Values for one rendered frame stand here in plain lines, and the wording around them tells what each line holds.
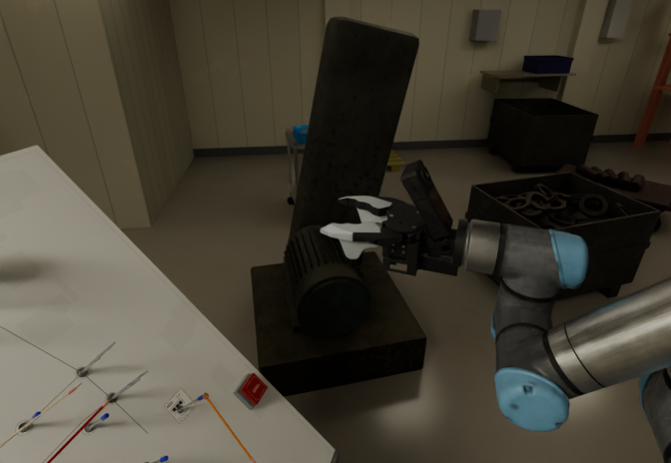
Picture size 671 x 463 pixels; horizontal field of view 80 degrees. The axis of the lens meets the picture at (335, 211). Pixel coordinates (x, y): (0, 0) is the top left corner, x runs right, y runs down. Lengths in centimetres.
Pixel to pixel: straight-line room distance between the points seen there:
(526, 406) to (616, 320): 13
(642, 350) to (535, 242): 17
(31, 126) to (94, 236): 326
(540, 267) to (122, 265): 83
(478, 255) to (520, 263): 5
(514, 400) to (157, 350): 70
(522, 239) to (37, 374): 81
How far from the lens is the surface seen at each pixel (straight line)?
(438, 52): 605
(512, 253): 59
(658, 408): 81
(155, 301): 100
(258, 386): 102
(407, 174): 55
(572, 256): 60
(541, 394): 53
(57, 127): 415
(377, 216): 64
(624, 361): 52
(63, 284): 96
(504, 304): 64
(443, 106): 621
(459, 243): 58
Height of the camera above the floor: 186
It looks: 27 degrees down
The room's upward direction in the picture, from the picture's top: straight up
